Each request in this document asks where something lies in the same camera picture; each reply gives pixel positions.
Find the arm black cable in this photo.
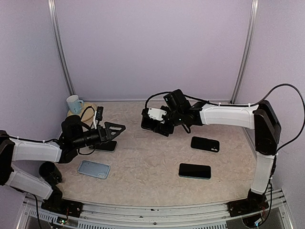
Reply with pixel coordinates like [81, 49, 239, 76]
[144, 83, 305, 153]
[78, 106, 96, 156]

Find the left aluminium frame post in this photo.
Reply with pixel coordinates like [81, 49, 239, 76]
[48, 0, 75, 95]

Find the light blue phone case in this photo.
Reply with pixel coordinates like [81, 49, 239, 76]
[77, 160, 111, 179]

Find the right aluminium frame post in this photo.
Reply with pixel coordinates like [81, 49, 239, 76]
[230, 0, 259, 104]

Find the black phone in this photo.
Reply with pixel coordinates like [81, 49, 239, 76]
[89, 141, 117, 152]
[179, 163, 211, 179]

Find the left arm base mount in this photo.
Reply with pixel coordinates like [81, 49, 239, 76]
[41, 186, 83, 218]

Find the aluminium frame post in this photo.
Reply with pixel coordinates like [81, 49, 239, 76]
[230, 0, 259, 104]
[48, 0, 75, 95]

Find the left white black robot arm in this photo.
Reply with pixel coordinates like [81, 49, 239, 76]
[0, 115, 126, 212]

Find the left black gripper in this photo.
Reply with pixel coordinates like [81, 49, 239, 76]
[72, 121, 125, 149]

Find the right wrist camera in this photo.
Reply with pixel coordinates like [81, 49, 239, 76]
[142, 107, 168, 124]

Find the black cylinder cup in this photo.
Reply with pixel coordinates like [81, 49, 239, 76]
[39, 162, 62, 186]

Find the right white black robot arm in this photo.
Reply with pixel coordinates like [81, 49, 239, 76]
[142, 89, 281, 212]

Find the beige round plate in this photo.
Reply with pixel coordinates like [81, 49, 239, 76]
[66, 102, 97, 123]

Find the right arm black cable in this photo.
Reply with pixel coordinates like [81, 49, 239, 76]
[144, 83, 305, 153]

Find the front aluminium rail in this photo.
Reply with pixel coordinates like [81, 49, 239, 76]
[15, 189, 295, 229]

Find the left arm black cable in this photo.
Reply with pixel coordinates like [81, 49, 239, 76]
[78, 106, 96, 156]

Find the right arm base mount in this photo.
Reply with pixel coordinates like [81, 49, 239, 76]
[227, 190, 269, 217]

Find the light blue mug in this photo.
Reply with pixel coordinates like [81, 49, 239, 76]
[66, 95, 84, 115]

